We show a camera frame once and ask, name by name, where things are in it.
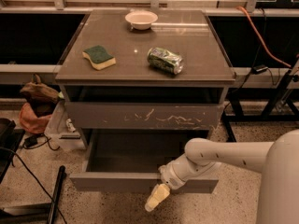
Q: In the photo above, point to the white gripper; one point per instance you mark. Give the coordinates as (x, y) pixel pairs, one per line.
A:
(170, 175)

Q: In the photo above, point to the brown cloth bag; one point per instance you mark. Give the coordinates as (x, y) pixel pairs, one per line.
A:
(36, 91)

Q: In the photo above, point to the green yellow sponge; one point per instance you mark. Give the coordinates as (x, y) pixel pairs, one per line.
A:
(98, 57)

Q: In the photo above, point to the grey drawer cabinet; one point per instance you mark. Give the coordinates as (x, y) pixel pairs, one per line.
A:
(204, 80)

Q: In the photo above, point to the grey drawer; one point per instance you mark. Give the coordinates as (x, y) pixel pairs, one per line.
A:
(128, 160)
(143, 116)

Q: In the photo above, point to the crushed green soda can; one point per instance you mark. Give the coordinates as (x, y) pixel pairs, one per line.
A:
(165, 60)

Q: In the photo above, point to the black table frame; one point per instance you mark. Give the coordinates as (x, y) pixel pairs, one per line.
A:
(279, 106)

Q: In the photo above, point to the white bowl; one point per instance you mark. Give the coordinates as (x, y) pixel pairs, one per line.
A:
(141, 19)

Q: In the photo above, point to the black power brick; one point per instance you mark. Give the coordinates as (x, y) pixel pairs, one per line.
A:
(259, 69)

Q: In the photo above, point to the black stand leg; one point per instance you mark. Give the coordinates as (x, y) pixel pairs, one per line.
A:
(54, 205)

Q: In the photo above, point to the orange cloth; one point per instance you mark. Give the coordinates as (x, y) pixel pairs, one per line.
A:
(30, 122)

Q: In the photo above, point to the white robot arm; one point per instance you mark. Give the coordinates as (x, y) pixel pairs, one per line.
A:
(277, 162)

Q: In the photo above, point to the grey top drawer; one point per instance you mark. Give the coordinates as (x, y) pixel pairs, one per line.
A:
(143, 116)

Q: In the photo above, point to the black power adapter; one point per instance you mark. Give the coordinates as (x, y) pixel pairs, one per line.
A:
(30, 141)

